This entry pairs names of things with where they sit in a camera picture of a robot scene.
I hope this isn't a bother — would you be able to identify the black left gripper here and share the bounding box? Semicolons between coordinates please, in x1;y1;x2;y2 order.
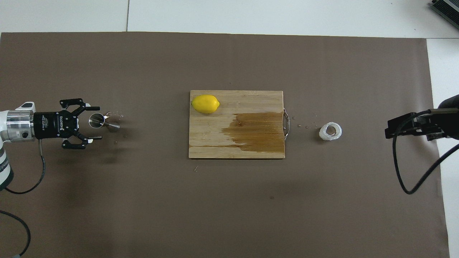
33;98;103;150

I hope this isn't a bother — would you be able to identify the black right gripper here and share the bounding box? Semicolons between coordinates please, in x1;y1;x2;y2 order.
385;94;459;141

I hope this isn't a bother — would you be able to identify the steel double jigger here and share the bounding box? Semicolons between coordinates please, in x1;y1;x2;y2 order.
89;112;121;130

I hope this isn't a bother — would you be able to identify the clear plastic cup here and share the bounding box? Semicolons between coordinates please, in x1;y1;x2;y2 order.
319;122;342;141

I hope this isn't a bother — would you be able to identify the brown paper table mat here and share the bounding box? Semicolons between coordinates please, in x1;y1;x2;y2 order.
0;32;450;258

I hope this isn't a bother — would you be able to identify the grey ribbed device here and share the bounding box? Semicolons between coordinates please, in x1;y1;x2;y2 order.
430;0;459;30

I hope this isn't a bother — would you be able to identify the yellow lemon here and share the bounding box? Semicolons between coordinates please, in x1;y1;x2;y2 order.
191;94;220;114

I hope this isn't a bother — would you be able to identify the wooden cutting board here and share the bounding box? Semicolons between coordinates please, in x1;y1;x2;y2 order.
188;90;289;159

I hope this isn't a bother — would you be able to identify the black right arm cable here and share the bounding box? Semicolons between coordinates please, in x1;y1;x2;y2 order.
392;109;459;195

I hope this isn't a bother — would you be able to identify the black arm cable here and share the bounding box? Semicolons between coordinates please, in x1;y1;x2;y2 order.
0;139;46;258
392;109;459;195

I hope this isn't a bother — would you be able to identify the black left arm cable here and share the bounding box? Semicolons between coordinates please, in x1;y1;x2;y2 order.
0;139;46;258

